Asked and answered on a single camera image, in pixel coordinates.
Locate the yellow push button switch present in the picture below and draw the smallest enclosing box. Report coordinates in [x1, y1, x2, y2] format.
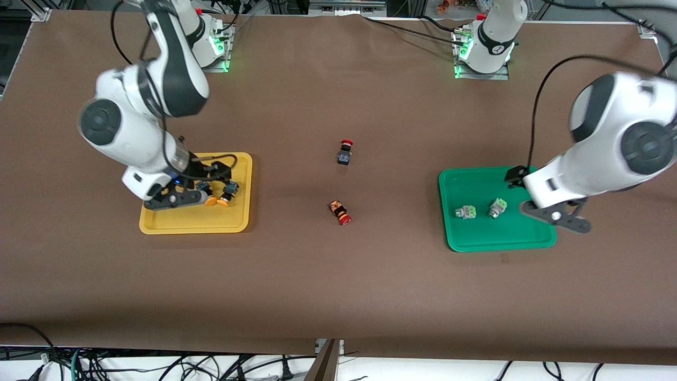
[196, 180, 217, 208]
[218, 180, 240, 208]

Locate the yellow plastic tray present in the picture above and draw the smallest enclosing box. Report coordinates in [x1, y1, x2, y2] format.
[139, 152, 253, 235]

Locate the green plastic tray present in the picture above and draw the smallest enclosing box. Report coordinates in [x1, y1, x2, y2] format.
[438, 167, 557, 253]

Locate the red button orange body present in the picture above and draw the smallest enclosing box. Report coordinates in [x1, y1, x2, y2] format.
[328, 199, 352, 226]

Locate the brown table mat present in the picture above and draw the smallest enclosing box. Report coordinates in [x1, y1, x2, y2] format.
[0, 10, 677, 366]

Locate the brown table leg beam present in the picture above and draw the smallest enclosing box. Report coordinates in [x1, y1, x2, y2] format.
[304, 339, 342, 381]

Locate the grey metal box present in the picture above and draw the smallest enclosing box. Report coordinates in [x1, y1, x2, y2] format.
[309, 0, 387, 16]

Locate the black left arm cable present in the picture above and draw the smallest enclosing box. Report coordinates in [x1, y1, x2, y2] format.
[526, 0, 677, 170]

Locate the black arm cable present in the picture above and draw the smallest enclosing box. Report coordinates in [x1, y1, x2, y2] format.
[110, 0, 239, 183]
[526, 0, 677, 170]

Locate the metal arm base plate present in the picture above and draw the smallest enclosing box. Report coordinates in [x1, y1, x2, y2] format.
[452, 29, 511, 81]
[204, 21, 236, 73]

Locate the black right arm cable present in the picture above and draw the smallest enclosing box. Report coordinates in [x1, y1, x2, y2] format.
[110, 0, 239, 183]

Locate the teal cable under table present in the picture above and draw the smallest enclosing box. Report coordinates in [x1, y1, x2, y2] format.
[70, 347, 86, 381]

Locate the black cable on table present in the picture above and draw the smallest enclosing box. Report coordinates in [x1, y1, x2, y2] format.
[362, 16, 466, 47]

